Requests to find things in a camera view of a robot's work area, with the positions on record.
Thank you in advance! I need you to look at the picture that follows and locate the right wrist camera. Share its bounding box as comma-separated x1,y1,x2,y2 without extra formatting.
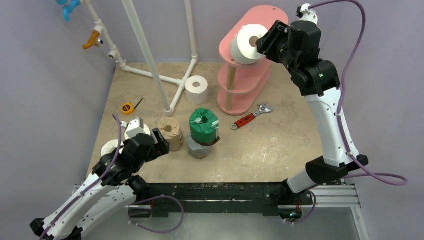
296,3,318,25

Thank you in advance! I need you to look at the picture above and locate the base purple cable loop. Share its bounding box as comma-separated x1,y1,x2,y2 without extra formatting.
127,195,185,235

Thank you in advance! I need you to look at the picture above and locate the green paper roll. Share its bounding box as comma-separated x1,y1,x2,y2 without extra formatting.
189,107,220,147

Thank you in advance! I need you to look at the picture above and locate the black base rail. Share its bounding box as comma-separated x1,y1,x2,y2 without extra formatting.
134,182,315,221

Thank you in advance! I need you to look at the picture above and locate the white paper towel roll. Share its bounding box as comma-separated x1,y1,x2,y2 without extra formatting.
230,24,268,65

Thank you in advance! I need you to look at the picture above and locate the pink three-tier shelf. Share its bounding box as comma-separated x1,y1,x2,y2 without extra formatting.
217,5,289,116

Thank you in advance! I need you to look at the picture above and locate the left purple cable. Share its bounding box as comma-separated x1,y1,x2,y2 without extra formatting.
38,113,124,240

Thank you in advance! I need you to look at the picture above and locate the white pvc pipe frame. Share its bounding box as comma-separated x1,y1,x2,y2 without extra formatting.
80,0,198,117

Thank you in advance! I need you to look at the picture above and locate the blue pipe valve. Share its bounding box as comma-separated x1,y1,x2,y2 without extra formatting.
55,0,82,22

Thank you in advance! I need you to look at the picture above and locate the white roll front left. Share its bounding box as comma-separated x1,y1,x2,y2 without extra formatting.
100,139,119,157

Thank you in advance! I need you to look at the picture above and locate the orange pipe valve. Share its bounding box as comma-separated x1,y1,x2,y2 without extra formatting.
82,30,103,50

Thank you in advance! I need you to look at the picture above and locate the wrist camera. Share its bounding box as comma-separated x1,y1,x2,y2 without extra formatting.
121,117,151,140
296,3,318,25

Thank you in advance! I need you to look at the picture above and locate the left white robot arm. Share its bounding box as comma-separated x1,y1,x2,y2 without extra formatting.
29,128,170,240

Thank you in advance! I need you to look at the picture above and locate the white roll near pipes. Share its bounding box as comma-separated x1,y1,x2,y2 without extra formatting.
185,75,209,105

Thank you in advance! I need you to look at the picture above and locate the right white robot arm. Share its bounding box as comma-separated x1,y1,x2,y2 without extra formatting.
256,20,369,204

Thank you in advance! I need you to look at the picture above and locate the brown wrapped paper roll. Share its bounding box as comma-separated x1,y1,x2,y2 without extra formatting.
158,117,184,152

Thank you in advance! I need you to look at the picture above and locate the yellow tape measure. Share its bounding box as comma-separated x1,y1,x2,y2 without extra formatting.
121,97,144,115

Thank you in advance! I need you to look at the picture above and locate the red handled adjustable wrench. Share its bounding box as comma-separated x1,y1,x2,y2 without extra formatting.
230,101,275,131

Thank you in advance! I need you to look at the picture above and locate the grey wrapped paper roll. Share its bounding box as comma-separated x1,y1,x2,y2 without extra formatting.
186,134,212,159

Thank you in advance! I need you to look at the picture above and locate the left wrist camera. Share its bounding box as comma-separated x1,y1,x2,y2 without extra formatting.
121,117,151,140

